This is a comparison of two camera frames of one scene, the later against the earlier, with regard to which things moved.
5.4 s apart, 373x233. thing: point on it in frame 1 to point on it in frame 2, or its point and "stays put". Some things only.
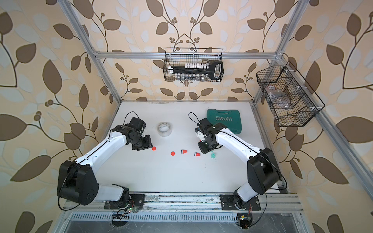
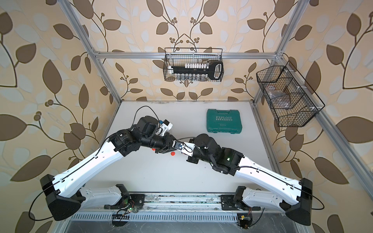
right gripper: [204, 149] to [192, 159]
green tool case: [230, 119] stays put
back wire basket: [195, 64] stays put
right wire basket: [292, 102] stays put
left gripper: [147, 144] to [167, 142]
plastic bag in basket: [279, 99] stays put
